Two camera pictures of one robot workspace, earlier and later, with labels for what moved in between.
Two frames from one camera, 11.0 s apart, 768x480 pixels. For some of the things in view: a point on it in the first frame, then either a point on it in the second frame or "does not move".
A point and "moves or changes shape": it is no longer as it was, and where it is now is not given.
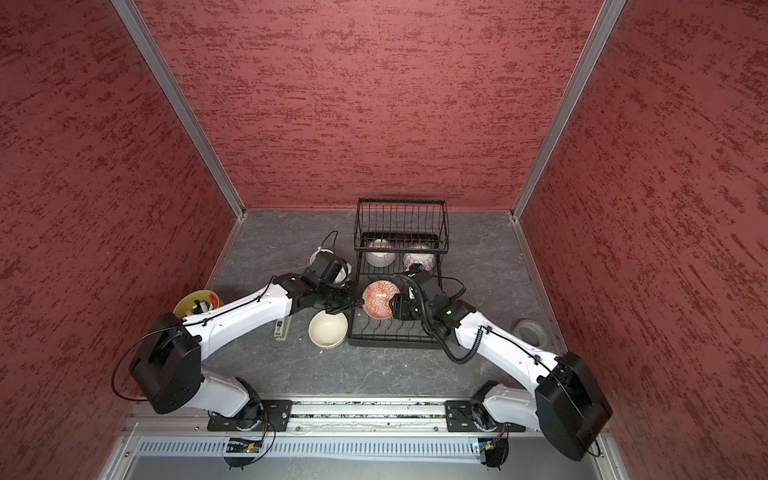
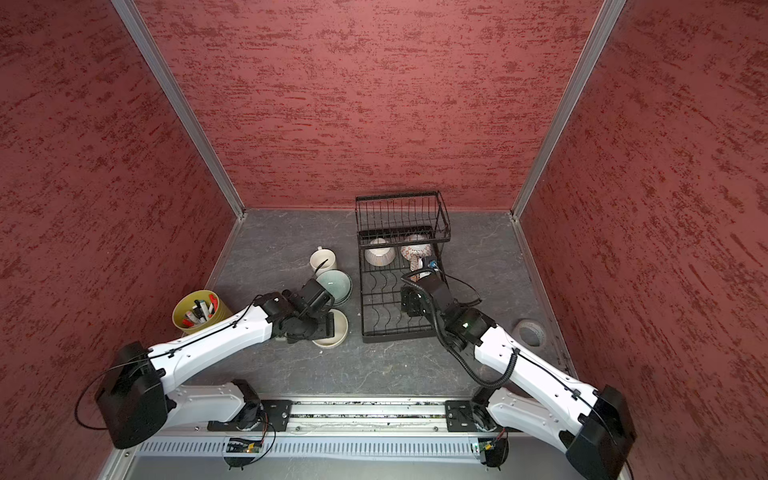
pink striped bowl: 380,259 does not move
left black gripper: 351,300 → 325,329
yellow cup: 186,304 does not move
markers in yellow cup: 203,307 does not move
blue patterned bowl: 377,297 moves or changes shape
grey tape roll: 530,331 does not move
